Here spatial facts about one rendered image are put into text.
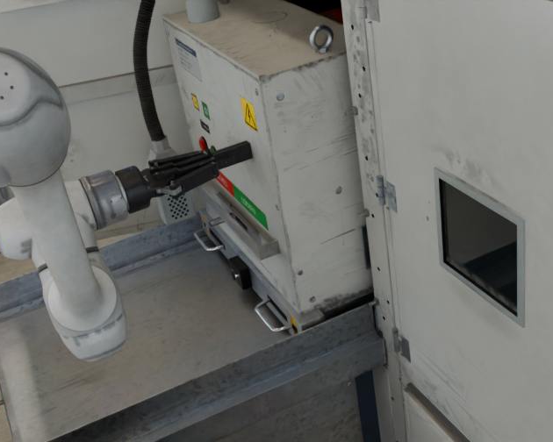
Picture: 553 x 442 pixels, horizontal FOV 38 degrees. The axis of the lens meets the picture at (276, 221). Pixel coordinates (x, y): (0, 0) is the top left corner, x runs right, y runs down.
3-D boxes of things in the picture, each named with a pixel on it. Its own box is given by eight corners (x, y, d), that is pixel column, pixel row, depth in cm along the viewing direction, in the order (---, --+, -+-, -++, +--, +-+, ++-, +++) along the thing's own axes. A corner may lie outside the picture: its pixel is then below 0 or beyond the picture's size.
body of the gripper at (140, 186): (119, 203, 139) (169, 185, 142) (133, 222, 133) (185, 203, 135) (109, 164, 136) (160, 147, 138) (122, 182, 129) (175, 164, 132)
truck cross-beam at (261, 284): (305, 350, 149) (300, 324, 146) (203, 230, 193) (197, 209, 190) (328, 339, 150) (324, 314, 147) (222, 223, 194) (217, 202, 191)
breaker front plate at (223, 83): (296, 323, 149) (253, 81, 125) (204, 218, 188) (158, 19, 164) (302, 320, 149) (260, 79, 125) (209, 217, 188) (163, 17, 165)
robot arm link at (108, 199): (102, 238, 131) (137, 226, 133) (87, 190, 126) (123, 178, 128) (89, 217, 138) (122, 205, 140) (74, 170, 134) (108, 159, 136)
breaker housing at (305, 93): (302, 323, 149) (259, 76, 124) (207, 216, 189) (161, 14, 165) (522, 230, 164) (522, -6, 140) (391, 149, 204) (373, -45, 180)
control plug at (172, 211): (167, 227, 178) (148, 157, 170) (161, 218, 182) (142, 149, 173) (199, 216, 181) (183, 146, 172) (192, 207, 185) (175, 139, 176)
